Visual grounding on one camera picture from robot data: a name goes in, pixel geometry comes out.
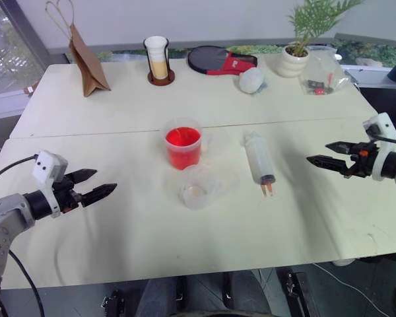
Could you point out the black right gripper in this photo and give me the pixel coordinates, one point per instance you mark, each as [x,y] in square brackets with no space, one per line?
[363,162]

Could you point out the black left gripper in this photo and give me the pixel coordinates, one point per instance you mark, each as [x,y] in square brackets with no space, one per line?
[67,198]

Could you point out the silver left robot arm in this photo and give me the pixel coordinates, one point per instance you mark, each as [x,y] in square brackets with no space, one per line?
[6,208]

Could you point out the large clear plastic syringe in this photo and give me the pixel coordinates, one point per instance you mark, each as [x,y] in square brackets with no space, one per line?
[258,155]

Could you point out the large cup with red liquid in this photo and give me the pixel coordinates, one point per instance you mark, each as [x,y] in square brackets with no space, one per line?
[183,148]

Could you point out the small clear plastic cup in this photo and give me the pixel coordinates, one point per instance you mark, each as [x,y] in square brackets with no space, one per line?
[194,193]

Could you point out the white cup stack in holder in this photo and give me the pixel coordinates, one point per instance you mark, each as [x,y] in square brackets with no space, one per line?
[158,62]

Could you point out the black side table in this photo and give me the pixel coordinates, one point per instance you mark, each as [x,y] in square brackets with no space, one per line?
[389,99]

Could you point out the clear bag with small parts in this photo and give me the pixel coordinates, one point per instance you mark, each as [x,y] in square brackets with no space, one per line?
[320,79]

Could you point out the green plant in white pot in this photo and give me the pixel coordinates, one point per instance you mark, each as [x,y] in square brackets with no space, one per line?
[293,61]

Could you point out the white table foot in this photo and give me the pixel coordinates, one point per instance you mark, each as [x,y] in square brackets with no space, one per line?
[344,262]

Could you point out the small white brown tag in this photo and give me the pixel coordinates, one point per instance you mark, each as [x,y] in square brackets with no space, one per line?
[28,90]

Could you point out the white wrapped round bundle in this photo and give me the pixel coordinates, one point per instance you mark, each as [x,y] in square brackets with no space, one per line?
[250,81]

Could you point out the brown paper bag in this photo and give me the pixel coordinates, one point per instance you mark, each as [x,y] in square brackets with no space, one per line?
[87,66]

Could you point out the black red paddle case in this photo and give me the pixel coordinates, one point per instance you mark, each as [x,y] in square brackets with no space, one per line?
[208,59]

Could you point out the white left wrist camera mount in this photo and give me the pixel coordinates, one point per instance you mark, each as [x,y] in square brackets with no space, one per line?
[48,166]

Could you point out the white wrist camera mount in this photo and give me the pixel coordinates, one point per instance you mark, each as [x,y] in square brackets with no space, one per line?
[382,123]
[48,166]

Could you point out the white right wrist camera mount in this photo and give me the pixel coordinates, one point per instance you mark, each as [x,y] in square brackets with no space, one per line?
[382,123]

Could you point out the black bracket under table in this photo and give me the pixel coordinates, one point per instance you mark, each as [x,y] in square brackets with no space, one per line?
[298,290]
[113,305]

